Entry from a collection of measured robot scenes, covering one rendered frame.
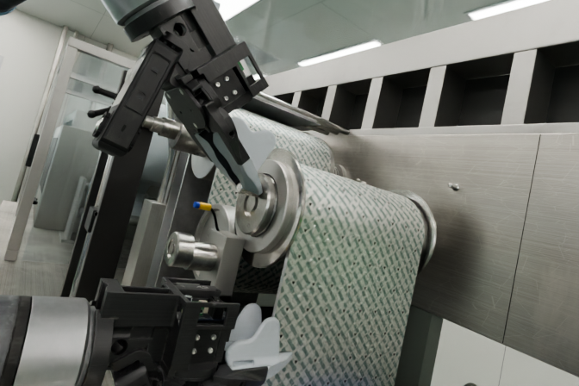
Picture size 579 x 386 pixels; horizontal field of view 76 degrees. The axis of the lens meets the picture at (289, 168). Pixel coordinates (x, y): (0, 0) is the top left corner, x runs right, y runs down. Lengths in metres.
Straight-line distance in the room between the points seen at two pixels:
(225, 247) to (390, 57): 0.58
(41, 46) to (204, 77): 5.66
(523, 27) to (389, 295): 0.47
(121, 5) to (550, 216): 0.56
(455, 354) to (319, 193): 2.99
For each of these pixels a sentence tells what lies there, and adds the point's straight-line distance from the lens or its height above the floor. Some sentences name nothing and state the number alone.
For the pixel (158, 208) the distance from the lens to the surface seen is 1.12.
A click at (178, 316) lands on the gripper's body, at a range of 0.36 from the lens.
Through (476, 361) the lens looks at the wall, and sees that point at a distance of 3.30.
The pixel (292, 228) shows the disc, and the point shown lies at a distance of 0.41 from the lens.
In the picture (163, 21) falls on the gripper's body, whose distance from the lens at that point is 0.37.
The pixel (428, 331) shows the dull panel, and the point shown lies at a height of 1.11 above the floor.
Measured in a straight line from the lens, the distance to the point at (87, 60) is 1.39.
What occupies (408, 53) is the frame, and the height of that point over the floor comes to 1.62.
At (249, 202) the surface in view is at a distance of 0.45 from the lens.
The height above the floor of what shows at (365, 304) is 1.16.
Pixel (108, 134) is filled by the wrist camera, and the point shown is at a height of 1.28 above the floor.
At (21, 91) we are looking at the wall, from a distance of 5.92.
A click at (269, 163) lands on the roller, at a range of 0.46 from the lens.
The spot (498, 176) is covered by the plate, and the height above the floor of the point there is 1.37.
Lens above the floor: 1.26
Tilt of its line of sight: 5 degrees up
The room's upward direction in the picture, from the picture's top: 13 degrees clockwise
